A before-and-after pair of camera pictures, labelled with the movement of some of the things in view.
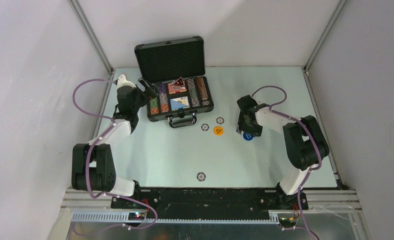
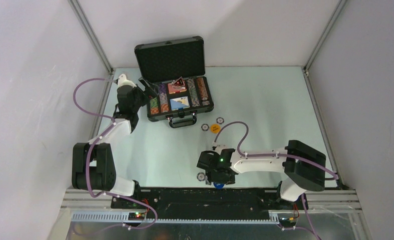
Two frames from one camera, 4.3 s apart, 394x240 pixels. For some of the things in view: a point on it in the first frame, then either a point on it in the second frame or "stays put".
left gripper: [151, 91] stays put
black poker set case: [176, 69] stays put
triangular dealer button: [179, 81] stays put
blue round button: [248, 136] to [219, 185]
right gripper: [241, 126] to [211, 177]
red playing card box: [173, 88] stays put
